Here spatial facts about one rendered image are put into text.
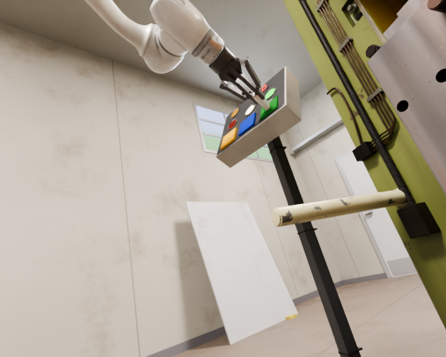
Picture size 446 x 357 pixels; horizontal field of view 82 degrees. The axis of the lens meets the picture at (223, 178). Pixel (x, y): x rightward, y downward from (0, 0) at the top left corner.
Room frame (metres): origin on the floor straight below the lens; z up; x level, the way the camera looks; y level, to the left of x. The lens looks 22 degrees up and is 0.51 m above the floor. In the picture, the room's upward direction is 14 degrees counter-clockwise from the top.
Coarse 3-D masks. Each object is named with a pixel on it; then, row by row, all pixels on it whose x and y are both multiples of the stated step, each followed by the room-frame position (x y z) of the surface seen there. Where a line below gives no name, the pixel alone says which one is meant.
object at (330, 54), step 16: (304, 0) 0.75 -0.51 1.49; (320, 32) 0.75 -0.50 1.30; (336, 64) 0.75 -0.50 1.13; (352, 96) 0.75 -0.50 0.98; (368, 128) 0.75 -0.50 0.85; (384, 160) 0.76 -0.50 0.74; (400, 176) 0.75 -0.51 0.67; (416, 208) 0.72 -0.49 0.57; (416, 224) 0.74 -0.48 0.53; (432, 224) 0.73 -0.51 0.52
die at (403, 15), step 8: (408, 0) 0.43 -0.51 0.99; (416, 0) 0.42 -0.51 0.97; (424, 0) 0.41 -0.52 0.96; (408, 8) 0.44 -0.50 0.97; (416, 8) 0.43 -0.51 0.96; (400, 16) 0.46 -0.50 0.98; (408, 16) 0.45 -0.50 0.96; (392, 24) 0.48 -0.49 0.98; (400, 24) 0.47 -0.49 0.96; (384, 32) 0.50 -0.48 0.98; (392, 32) 0.48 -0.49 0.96
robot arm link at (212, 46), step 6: (210, 30) 0.51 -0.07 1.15; (210, 36) 0.51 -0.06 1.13; (216, 36) 0.52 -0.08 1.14; (204, 42) 0.52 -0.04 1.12; (210, 42) 0.52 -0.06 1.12; (216, 42) 0.53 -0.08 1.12; (222, 42) 0.54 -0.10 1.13; (198, 48) 0.53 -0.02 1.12; (204, 48) 0.53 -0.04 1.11; (210, 48) 0.53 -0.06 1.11; (216, 48) 0.53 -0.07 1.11; (222, 48) 0.55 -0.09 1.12; (192, 54) 0.55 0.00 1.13; (198, 54) 0.54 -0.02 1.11; (204, 54) 0.54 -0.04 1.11; (210, 54) 0.54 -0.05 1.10; (216, 54) 0.54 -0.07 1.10; (198, 60) 0.57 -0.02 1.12; (204, 60) 0.56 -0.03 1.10; (210, 60) 0.56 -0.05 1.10
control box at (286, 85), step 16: (272, 80) 0.80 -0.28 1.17; (288, 80) 0.74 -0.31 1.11; (272, 96) 0.75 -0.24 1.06; (288, 96) 0.70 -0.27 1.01; (240, 112) 0.90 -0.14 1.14; (256, 112) 0.79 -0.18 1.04; (272, 112) 0.71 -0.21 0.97; (288, 112) 0.69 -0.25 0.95; (224, 128) 0.95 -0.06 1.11; (256, 128) 0.75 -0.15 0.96; (272, 128) 0.75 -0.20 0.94; (288, 128) 0.75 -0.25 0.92; (240, 144) 0.83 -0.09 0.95; (256, 144) 0.82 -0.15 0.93; (224, 160) 0.90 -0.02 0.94; (240, 160) 0.90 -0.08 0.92
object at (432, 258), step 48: (288, 0) 0.82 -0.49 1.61; (336, 0) 0.67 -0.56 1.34; (384, 0) 0.67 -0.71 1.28; (336, 48) 0.74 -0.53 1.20; (336, 96) 0.83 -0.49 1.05; (384, 96) 0.69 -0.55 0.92; (384, 144) 0.76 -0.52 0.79; (432, 192) 0.71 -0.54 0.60; (432, 240) 0.77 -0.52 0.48; (432, 288) 0.83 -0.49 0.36
